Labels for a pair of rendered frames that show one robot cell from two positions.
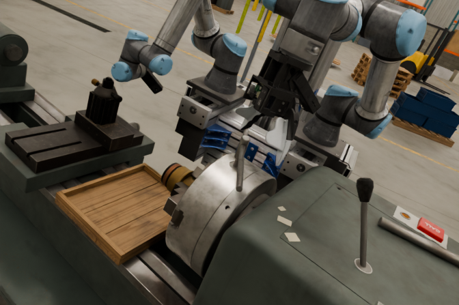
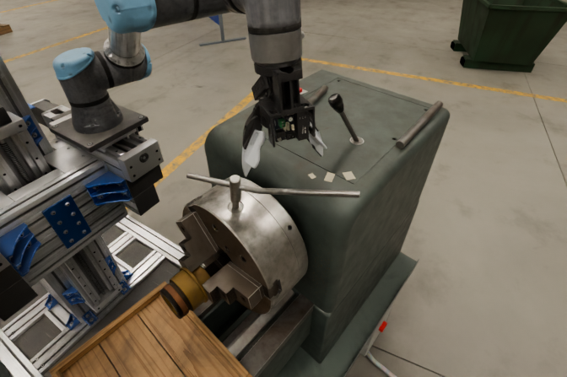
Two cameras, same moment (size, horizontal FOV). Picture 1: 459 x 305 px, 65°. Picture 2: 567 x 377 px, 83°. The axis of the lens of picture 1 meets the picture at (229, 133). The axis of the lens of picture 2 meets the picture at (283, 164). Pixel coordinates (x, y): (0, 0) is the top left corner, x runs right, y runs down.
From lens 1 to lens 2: 69 cm
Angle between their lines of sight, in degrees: 64
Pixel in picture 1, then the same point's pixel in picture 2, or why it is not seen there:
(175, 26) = not seen: outside the picture
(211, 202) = (280, 243)
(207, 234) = (301, 255)
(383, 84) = not seen: hidden behind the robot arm
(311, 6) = not seen: outside the picture
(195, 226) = (291, 268)
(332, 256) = (357, 155)
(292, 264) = (379, 181)
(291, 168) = (138, 168)
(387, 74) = not seen: hidden behind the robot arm
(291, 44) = (294, 50)
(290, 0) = not seen: outside the picture
